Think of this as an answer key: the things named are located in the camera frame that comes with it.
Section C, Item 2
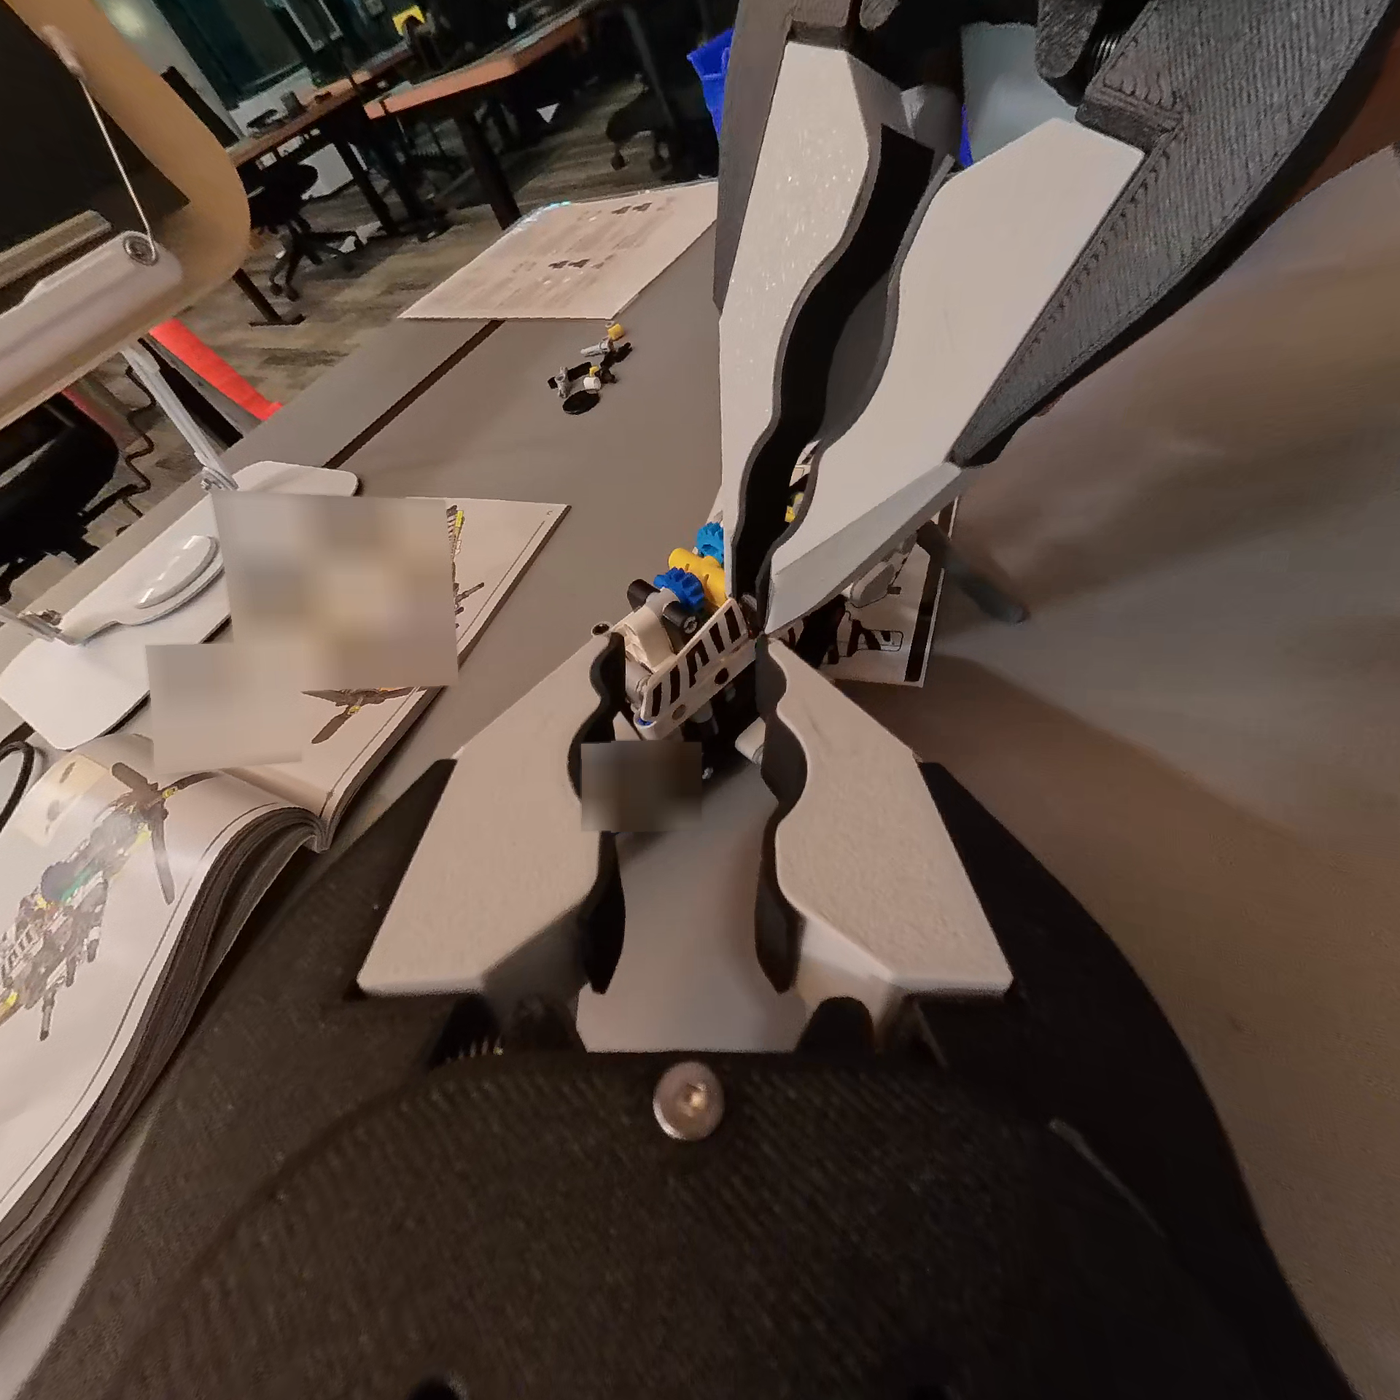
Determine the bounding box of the lego helicopter model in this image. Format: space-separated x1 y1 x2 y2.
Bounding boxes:
595 513 772 771

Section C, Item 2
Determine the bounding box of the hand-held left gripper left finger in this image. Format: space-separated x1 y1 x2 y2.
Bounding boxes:
357 636 627 998

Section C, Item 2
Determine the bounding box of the open lego instruction booklet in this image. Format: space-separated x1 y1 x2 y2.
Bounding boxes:
0 496 572 1298

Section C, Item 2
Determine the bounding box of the lego sticker sheet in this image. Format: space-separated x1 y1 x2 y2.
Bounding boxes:
782 496 964 688

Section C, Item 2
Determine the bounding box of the grey lego rotor blade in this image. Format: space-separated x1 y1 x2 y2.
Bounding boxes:
927 518 1034 624

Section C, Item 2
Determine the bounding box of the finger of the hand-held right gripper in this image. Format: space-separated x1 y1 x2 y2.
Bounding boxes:
764 116 1145 636
715 0 952 603

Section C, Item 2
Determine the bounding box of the white instruction sheet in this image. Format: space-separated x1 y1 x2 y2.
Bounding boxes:
399 179 722 323

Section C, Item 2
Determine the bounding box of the black cable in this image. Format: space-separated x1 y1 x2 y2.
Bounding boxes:
0 736 47 833

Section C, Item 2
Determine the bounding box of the pile of small lego parts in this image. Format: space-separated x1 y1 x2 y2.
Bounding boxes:
545 319 635 418

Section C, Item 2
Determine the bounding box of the white desk stand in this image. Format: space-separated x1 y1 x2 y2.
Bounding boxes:
0 234 364 751

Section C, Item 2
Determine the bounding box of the red plastic strip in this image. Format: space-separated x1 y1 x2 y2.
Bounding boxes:
147 314 282 423

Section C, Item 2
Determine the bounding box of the blue plastic bin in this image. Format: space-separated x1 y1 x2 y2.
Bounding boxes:
685 28 737 123

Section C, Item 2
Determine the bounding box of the long wooden desk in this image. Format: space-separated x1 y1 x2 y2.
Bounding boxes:
365 0 615 231

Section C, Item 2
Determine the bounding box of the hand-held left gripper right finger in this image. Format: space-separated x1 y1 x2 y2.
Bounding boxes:
755 636 1010 998

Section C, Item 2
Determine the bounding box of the black office chair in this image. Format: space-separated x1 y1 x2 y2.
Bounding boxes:
607 74 702 176
245 156 359 303
0 403 124 593

